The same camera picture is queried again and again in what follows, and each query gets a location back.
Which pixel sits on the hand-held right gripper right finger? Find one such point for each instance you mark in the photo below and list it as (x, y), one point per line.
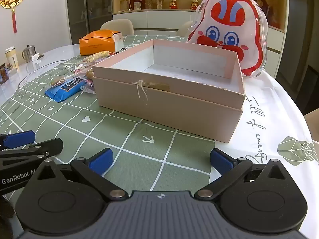
(221, 160)

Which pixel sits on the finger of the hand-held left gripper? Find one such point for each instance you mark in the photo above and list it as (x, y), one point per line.
(47, 148)
(20, 139)

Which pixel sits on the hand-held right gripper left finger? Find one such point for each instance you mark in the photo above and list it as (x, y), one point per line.
(101, 160)

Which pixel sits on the blue snack packet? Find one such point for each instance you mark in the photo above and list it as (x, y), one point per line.
(64, 89)

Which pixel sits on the pink cardboard box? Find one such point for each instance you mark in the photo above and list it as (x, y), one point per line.
(174, 109)

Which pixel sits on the long rice cracker packet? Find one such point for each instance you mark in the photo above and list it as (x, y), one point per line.
(97, 56)

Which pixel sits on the dark jar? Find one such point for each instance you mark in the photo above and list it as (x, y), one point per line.
(3, 74)

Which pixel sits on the glass turntable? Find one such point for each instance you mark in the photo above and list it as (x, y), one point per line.
(32, 72)

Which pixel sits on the tall lidded jar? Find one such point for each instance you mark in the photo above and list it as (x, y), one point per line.
(12, 59)

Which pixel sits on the crumpled white tissue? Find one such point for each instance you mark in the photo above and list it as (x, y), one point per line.
(37, 56)

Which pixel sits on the beige dining chair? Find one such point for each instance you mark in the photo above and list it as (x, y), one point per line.
(312, 124)
(185, 28)
(117, 27)

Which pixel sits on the orange paper box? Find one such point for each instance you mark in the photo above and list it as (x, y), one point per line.
(96, 43)

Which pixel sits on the rabbit-shaped clear bag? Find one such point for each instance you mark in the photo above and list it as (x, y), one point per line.
(224, 34)

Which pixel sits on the glass-door cabinet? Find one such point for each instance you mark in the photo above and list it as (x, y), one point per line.
(87, 7)

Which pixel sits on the wooden shelf sideboard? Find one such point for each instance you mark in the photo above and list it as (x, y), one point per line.
(162, 20)

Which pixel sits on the red gold figurine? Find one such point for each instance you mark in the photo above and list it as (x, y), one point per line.
(195, 4)
(173, 3)

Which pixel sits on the red flower decoration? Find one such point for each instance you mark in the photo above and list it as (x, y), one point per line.
(264, 5)

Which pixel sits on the glass jar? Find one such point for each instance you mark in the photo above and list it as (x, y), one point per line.
(159, 4)
(147, 3)

